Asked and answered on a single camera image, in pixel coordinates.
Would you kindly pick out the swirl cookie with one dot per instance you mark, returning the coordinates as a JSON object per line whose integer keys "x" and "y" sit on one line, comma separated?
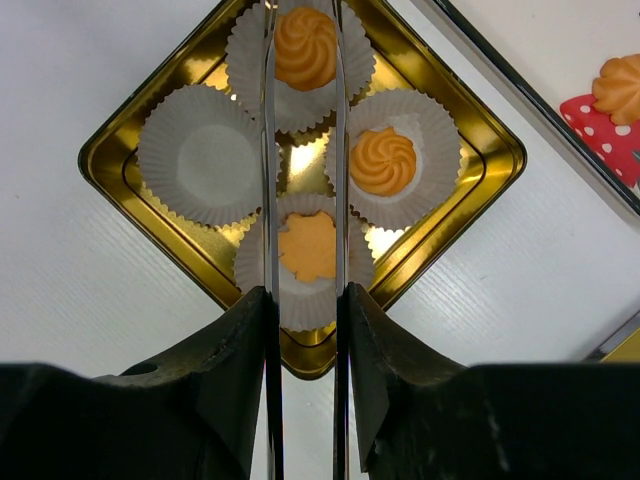
{"x": 305, "y": 45}

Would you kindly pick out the flower cookie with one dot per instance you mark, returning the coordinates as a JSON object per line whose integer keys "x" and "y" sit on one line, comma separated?
{"x": 307, "y": 246}

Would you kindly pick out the front right paper cup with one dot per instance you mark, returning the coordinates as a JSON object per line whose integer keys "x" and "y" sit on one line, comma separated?
{"x": 303, "y": 306}

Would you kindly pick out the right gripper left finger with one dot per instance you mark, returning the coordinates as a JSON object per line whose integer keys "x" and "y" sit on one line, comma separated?
{"x": 189, "y": 412}

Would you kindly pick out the back left paper cup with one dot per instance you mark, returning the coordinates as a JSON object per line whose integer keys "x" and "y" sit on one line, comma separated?
{"x": 296, "y": 111}

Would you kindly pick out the metal serving tongs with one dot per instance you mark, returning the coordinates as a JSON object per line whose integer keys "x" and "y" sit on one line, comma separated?
{"x": 271, "y": 276}

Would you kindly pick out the back right paper cup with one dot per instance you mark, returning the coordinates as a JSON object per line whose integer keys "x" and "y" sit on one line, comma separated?
{"x": 436, "y": 142}

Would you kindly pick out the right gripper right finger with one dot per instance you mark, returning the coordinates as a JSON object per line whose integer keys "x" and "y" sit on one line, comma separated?
{"x": 421, "y": 415}

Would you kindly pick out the gold square cookie tin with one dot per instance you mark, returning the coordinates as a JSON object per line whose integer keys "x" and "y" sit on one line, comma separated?
{"x": 491, "y": 158}

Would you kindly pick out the front left paper cup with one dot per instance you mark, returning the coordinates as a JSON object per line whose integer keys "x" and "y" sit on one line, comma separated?
{"x": 199, "y": 152}

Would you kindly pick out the paper cup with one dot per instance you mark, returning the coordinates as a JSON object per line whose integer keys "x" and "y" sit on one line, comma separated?
{"x": 303, "y": 306}
{"x": 296, "y": 111}
{"x": 199, "y": 152}
{"x": 436, "y": 142}

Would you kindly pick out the gold tin lid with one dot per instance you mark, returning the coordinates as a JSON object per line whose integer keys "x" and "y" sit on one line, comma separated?
{"x": 620, "y": 347}

